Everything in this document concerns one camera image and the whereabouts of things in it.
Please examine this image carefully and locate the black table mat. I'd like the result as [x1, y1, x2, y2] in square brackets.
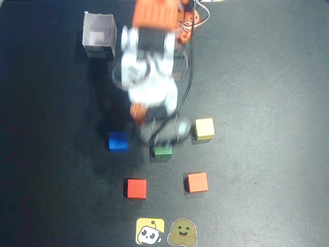
[0, 0, 329, 247]

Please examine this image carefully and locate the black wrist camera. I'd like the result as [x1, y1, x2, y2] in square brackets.
[140, 115, 193, 145]

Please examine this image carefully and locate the red cube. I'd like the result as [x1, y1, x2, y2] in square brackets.
[126, 179, 148, 200]

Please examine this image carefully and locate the blue cube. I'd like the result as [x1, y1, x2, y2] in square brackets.
[107, 131, 129, 153]

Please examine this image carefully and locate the yellow cube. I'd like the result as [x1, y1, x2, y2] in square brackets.
[194, 118, 215, 141]

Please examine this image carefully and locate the green cube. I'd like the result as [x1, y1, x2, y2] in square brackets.
[154, 145, 173, 158]

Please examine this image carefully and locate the orange cube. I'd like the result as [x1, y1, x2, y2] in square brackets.
[186, 172, 208, 193]

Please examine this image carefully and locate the hugging face emoji sticker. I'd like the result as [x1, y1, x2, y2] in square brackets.
[167, 218, 198, 246]

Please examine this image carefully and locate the white open cardboard box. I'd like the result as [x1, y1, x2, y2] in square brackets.
[81, 10, 118, 60]

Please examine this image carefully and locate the yellow robot face sticker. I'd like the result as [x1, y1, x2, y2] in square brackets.
[135, 218, 166, 245]

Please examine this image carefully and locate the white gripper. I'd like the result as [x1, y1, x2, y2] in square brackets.
[127, 76, 180, 125]

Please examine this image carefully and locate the white servo cable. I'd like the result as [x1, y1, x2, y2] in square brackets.
[191, 1, 211, 30]

